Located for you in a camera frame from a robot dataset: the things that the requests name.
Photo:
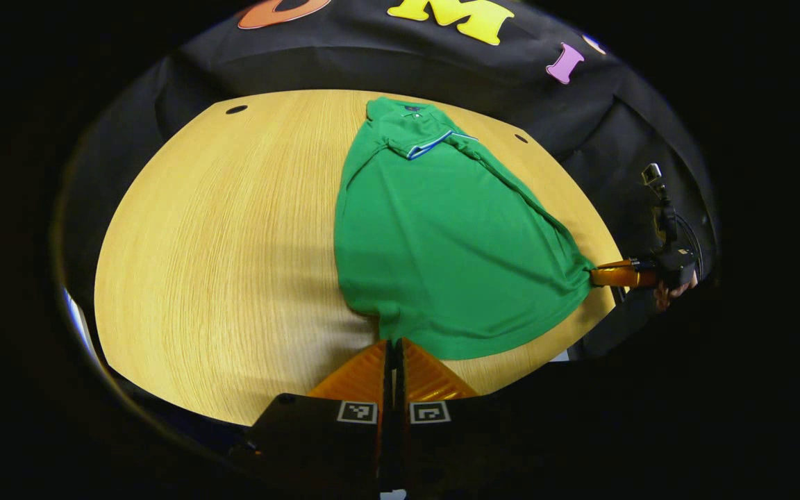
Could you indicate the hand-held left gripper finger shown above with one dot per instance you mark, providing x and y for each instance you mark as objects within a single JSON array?
[
  {"x": 386, "y": 430},
  {"x": 401, "y": 430}
]

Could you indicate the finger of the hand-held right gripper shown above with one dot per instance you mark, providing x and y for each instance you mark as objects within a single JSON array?
[{"x": 622, "y": 274}]

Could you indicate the green T-shirt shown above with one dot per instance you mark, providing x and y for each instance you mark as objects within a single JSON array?
[{"x": 442, "y": 264}]

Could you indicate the black backdrop cloth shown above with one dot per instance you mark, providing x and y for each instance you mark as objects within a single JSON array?
[{"x": 372, "y": 62}]

